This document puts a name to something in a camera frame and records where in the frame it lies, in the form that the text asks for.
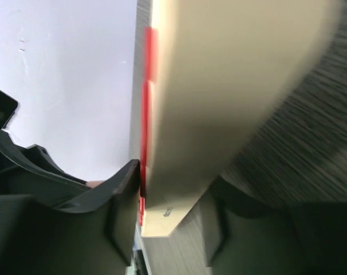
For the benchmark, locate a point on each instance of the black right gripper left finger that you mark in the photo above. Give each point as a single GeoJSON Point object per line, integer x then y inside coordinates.
{"type": "Point", "coordinates": [91, 234]}

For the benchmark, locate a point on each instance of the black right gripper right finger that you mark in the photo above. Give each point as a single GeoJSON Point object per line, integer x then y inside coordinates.
{"type": "Point", "coordinates": [244, 236]}

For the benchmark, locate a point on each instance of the beige red power strip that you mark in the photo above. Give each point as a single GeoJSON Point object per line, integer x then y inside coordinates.
{"type": "Point", "coordinates": [214, 71]}

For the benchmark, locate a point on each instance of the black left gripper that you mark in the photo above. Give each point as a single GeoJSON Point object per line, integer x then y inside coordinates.
{"type": "Point", "coordinates": [30, 170]}

